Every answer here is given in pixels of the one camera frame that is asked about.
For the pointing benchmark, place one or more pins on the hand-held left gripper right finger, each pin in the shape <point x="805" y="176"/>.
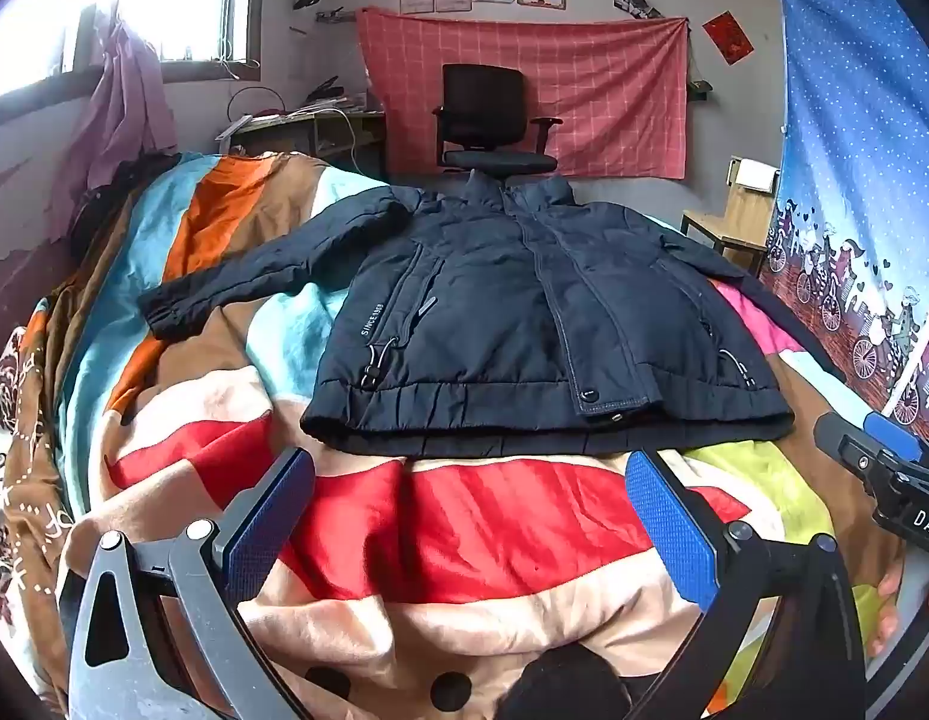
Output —
<point x="670" y="532"/>

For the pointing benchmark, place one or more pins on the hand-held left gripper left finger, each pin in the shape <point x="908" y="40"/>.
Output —
<point x="273" y="514"/>

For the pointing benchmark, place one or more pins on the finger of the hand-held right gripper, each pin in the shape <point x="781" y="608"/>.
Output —
<point x="846" y="442"/>
<point x="891" y="431"/>

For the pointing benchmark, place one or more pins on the navy padded jacket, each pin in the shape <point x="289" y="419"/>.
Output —
<point x="494" y="315"/>

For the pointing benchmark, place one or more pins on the person's right hand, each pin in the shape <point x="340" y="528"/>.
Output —
<point x="888" y="615"/>

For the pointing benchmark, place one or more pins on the colourful striped blanket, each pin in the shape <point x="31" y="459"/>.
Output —
<point x="472" y="532"/>

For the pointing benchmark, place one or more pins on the small wooden table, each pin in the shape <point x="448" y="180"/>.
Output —
<point x="715" y="229"/>

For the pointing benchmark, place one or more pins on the blue printed curtain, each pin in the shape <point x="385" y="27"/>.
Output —
<point x="846" y="165"/>

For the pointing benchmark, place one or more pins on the brown floral bedsheet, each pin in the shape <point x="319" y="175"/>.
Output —
<point x="14" y="427"/>

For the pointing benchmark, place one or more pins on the white box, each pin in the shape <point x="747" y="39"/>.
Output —
<point x="756" y="176"/>

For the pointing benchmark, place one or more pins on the cluttered desk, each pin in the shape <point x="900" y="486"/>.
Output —
<point x="284" y="131"/>

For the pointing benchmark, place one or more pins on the pink curtain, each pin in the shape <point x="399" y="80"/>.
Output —
<point x="127" y="105"/>

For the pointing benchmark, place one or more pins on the black office chair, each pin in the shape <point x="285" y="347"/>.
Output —
<point x="483" y="105"/>

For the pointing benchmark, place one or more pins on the window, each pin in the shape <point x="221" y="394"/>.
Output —
<point x="134" y="0"/>

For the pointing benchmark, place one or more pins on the small wall shelf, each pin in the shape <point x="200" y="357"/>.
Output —
<point x="700" y="90"/>

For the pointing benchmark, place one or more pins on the red paper wall decoration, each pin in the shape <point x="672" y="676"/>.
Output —
<point x="728" y="37"/>

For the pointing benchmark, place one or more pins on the red checked wall cloth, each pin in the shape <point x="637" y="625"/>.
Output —
<point x="614" y="90"/>

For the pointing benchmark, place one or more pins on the dark wall photo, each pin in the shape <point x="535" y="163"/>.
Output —
<point x="636" y="4"/>

